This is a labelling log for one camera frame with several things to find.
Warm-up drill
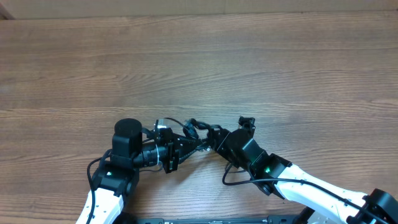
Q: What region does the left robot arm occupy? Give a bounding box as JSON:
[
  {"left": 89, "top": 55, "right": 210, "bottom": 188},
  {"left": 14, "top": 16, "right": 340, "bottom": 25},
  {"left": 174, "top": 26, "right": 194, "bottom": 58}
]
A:
[{"left": 77, "top": 118, "right": 201, "bottom": 223}]

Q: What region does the black USB cable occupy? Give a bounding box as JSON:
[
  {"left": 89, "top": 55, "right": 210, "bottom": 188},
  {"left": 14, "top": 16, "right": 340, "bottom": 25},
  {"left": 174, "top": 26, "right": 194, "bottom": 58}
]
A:
[{"left": 164, "top": 116, "right": 223, "bottom": 153}]

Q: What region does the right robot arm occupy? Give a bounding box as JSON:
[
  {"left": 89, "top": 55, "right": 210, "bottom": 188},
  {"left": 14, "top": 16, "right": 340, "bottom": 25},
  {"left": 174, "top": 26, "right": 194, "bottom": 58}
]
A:
[{"left": 208, "top": 129, "right": 397, "bottom": 223}]

